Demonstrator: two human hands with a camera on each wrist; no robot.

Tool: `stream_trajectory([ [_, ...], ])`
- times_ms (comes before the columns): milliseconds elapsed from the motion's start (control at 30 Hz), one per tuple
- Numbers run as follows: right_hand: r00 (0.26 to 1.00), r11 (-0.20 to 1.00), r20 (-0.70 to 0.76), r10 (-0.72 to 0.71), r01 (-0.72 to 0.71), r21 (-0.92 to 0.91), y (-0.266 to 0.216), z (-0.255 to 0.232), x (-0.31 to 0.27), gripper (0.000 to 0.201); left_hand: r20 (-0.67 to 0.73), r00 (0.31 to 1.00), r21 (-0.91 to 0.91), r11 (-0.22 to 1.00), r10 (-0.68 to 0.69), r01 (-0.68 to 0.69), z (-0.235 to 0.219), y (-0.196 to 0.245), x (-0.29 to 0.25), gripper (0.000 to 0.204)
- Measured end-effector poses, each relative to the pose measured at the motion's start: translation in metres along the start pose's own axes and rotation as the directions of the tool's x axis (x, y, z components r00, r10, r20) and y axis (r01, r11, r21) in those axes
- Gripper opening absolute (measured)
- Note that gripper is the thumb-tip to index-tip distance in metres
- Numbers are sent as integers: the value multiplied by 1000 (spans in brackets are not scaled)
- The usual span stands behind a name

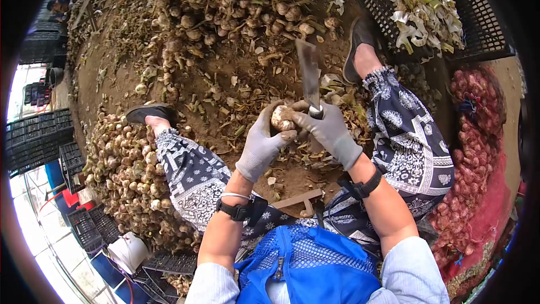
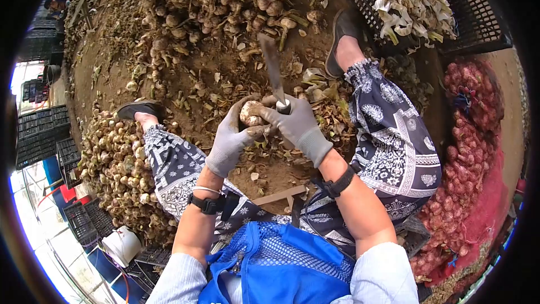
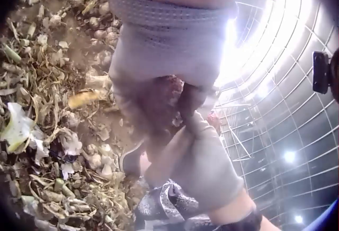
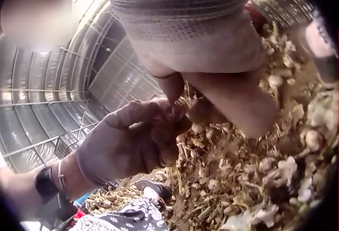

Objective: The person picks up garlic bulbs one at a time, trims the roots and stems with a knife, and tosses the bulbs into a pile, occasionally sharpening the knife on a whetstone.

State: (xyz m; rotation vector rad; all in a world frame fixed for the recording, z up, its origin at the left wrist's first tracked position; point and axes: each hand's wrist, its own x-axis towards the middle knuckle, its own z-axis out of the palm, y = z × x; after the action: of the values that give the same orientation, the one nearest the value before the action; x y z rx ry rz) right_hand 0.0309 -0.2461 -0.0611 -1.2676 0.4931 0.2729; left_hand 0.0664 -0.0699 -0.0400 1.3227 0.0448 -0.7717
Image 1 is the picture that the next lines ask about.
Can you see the person's right hand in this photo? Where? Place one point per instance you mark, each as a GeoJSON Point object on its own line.
{"type": "Point", "coordinates": [333, 131]}

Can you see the person's left hand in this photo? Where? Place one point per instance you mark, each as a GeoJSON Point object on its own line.
{"type": "Point", "coordinates": [257, 147]}

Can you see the person's right thumb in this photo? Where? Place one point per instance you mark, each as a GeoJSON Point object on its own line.
{"type": "Point", "coordinates": [301, 121]}

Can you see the person's left thumb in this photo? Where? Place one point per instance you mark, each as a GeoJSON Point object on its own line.
{"type": "Point", "coordinates": [286, 136]}

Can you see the person's right fingers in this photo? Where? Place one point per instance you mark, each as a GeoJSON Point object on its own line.
{"type": "Point", "coordinates": [327, 112]}

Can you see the person's left fingers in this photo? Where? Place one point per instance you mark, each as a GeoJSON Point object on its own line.
{"type": "Point", "coordinates": [265, 116]}

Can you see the peeled pale bulb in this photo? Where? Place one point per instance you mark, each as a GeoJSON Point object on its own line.
{"type": "Point", "coordinates": [282, 119]}

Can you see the steel cleaver knife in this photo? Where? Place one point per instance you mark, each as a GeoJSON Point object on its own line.
{"type": "Point", "coordinates": [309, 71]}

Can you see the low wooden stool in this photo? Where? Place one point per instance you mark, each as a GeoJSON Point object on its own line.
{"type": "Point", "coordinates": [295, 200]}

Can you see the black wrist band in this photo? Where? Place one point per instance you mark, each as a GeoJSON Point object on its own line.
{"type": "Point", "coordinates": [238, 210]}
{"type": "Point", "coordinates": [365, 188]}

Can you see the pile of muddy bulbs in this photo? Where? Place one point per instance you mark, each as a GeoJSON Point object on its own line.
{"type": "Point", "coordinates": [236, 12]}

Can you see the black crate with trimmings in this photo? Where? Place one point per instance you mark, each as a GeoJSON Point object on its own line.
{"type": "Point", "coordinates": [375, 8]}

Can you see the person's body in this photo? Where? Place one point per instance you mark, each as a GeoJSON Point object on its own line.
{"type": "Point", "coordinates": [320, 270]}

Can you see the pile of white leaf trimmings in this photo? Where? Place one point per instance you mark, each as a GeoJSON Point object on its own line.
{"type": "Point", "coordinates": [422, 8]}

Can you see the heap of trimmed bulbs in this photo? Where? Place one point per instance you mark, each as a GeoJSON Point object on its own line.
{"type": "Point", "coordinates": [126, 177]}

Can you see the red mesh sack of bulbs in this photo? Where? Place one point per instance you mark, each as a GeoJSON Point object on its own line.
{"type": "Point", "coordinates": [472, 169]}

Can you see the black crate holding bulbs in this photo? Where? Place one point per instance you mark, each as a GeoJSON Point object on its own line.
{"type": "Point", "coordinates": [173, 264]}

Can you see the empty black plastic crate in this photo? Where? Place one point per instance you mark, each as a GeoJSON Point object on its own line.
{"type": "Point", "coordinates": [481, 25]}

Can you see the white plastic bucket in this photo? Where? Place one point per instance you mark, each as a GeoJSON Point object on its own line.
{"type": "Point", "coordinates": [128, 253]}

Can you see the upright black plastic crate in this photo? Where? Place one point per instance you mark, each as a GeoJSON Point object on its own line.
{"type": "Point", "coordinates": [72, 164]}

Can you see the tilted black plastic crates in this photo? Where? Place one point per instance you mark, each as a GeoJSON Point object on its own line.
{"type": "Point", "coordinates": [90, 228]}

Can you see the stack of black crates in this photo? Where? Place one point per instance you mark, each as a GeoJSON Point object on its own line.
{"type": "Point", "coordinates": [38, 139]}

